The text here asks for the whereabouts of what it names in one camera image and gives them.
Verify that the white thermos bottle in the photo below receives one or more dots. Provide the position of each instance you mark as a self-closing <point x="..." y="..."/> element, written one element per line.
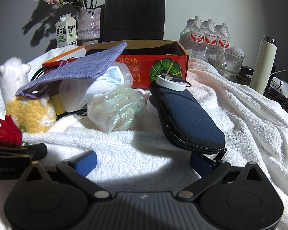
<point x="264" y="64"/>

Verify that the clear water bottle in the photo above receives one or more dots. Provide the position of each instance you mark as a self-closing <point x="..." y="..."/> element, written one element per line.
<point x="210" y="37"/>
<point x="224" y="38"/>
<point x="194" y="38"/>

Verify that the red artificial flower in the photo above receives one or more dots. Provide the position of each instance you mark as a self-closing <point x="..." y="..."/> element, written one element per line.
<point x="7" y="134"/>

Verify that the white milk carton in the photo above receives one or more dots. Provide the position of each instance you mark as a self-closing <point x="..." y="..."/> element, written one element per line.
<point x="66" y="32"/>

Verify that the yellow object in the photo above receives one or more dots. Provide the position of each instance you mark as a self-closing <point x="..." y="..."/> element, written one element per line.
<point x="58" y="106"/>

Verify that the frosted plastic cotton swab box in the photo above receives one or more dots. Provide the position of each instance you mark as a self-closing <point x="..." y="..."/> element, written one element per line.
<point x="74" y="93"/>

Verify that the white and yellow plush toy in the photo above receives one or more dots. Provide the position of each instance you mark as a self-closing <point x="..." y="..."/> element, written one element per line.
<point x="31" y="115"/>

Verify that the clear glass cup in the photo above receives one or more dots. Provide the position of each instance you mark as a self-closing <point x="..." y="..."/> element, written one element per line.
<point x="230" y="64"/>

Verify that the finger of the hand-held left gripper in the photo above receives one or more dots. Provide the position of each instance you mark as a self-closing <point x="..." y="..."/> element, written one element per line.
<point x="38" y="151"/>

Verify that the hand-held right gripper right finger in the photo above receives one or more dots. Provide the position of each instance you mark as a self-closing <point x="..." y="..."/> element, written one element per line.
<point x="199" y="164"/>

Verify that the black paper bag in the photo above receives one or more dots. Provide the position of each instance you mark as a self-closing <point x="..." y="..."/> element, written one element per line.
<point x="134" y="14"/>

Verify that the white tissue pack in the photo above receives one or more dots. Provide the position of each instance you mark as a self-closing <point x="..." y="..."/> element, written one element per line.
<point x="284" y="88"/>

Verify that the white round speaker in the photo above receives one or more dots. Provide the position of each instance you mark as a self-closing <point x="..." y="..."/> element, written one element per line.
<point x="236" y="50"/>

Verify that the purple glass vase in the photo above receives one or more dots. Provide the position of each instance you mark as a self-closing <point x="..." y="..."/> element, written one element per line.
<point x="89" y="24"/>

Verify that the orange cardboard box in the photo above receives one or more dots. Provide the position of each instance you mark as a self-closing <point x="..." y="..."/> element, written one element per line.
<point x="144" y="64"/>

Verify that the white ribbed object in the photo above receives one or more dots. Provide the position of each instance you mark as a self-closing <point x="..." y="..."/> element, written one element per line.
<point x="152" y="109"/>

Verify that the blue knit pouch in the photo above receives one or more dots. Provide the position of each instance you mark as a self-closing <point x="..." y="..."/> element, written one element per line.
<point x="86" y="64"/>

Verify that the white terry towel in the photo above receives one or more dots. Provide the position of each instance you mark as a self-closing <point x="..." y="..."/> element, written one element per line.
<point x="134" y="148"/>

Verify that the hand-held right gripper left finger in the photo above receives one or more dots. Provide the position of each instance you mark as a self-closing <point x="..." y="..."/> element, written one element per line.
<point x="85" y="160"/>

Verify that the navy zip case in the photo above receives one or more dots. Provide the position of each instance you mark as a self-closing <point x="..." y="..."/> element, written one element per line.
<point x="189" y="115"/>

